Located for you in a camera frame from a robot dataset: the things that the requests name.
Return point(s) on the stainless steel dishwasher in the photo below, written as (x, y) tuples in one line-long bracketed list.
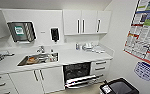
[(79, 80)]

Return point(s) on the dish soap bottle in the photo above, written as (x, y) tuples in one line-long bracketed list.
[(78, 46)]

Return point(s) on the small steel sink knob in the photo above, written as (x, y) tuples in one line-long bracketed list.
[(52, 51)]

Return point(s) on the black soap dispenser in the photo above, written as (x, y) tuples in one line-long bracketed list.
[(54, 34)]

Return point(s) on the white plate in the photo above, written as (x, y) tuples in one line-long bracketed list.
[(54, 60)]

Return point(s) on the white cup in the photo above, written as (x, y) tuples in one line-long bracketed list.
[(52, 57)]

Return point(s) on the chrome sink faucet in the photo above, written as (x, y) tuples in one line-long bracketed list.
[(41, 50)]

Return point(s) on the plastic container orange food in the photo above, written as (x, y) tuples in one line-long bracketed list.
[(31, 60)]

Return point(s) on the white sink base cabinet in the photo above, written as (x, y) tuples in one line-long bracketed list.
[(37, 80)]

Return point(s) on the stainless steel sink basin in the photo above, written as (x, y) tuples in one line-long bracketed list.
[(22, 62)]

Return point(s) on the grey paper towel dispenser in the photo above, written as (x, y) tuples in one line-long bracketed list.
[(21, 32)]

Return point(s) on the notice board with posters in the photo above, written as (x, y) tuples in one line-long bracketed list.
[(144, 30)]

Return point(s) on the blue bin wall sign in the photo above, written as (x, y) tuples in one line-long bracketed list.
[(145, 70)]

